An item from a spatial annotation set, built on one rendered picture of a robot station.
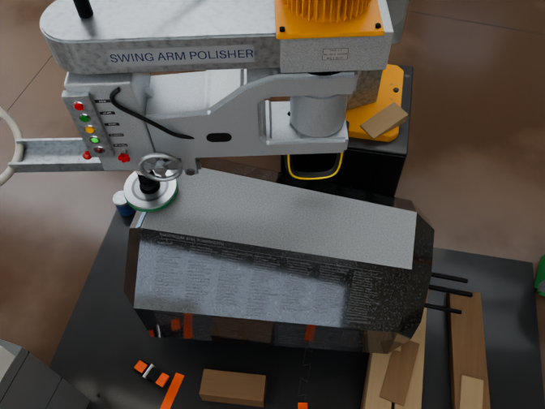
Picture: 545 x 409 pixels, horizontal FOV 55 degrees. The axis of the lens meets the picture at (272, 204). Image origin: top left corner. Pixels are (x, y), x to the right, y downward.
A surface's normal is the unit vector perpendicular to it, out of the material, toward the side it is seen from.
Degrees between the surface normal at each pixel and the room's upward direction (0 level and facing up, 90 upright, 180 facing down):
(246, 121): 90
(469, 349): 0
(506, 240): 0
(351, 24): 0
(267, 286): 45
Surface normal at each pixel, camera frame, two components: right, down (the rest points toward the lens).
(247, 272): -0.15, 0.19
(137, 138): 0.03, 0.83
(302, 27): -0.02, -0.55
